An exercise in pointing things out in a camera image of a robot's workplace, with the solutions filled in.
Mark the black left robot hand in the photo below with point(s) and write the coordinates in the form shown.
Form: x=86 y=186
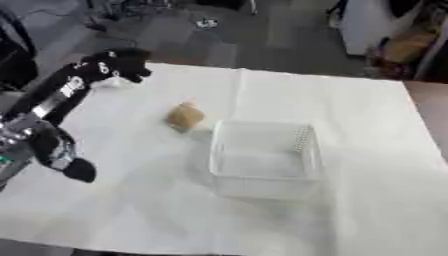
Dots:
x=64 y=88

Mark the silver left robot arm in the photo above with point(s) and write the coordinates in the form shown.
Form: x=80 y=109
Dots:
x=13 y=133

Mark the black chair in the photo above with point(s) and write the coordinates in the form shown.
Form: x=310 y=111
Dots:
x=14 y=63

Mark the tan bread-shaped toy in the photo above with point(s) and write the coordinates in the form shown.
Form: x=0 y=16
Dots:
x=185 y=115

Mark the small black and white device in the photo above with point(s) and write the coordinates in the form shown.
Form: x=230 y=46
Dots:
x=207 y=23

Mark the white plastic basket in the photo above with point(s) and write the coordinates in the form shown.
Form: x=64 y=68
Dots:
x=265 y=160

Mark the brown bag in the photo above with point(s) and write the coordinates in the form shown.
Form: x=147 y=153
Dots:
x=408 y=45

